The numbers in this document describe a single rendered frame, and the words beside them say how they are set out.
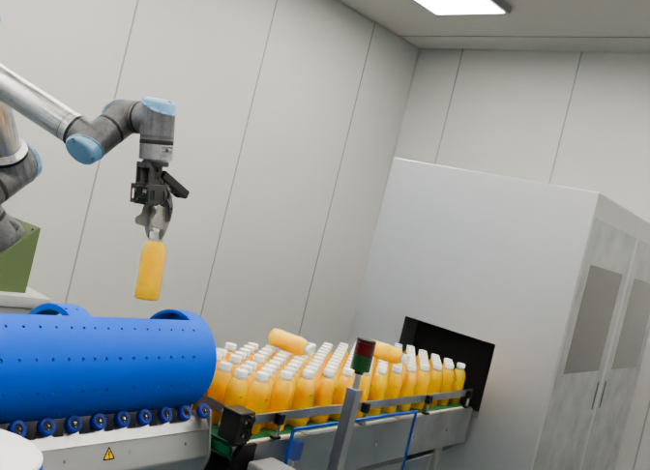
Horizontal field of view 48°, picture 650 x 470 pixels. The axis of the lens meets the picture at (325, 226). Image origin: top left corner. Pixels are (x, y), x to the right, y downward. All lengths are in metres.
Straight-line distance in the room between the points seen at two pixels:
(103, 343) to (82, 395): 0.13
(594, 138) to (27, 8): 4.17
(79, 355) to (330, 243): 4.97
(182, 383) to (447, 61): 5.42
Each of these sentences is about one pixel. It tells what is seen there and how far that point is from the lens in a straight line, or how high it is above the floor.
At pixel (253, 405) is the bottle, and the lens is 2.32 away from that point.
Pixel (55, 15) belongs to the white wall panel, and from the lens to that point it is 4.98.
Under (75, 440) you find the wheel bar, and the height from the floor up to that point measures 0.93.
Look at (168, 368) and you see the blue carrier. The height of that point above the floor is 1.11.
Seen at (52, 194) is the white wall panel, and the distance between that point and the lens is 5.03.
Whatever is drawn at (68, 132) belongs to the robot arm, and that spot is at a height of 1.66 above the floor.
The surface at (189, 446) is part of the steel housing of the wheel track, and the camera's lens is 2.23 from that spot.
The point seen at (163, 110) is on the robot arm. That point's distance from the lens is 2.00.
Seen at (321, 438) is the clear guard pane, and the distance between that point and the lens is 2.48.
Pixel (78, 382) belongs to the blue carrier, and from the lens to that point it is 1.87.
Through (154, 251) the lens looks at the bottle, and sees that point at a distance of 2.05.
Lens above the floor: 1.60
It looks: 1 degrees down
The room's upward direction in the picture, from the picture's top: 14 degrees clockwise
